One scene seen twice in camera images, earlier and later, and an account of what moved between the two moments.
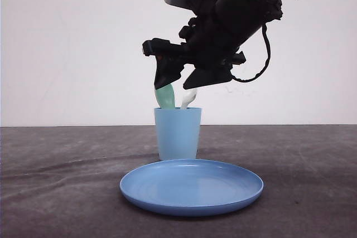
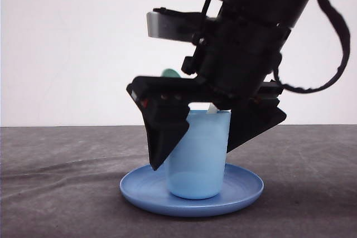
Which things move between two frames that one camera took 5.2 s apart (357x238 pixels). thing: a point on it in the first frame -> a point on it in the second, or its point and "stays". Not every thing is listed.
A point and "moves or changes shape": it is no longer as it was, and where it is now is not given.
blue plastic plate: x=191 y=187 stays
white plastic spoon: x=188 y=96 moves or changes shape
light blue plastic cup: x=178 y=132 moves or changes shape
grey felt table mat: x=64 y=182 stays
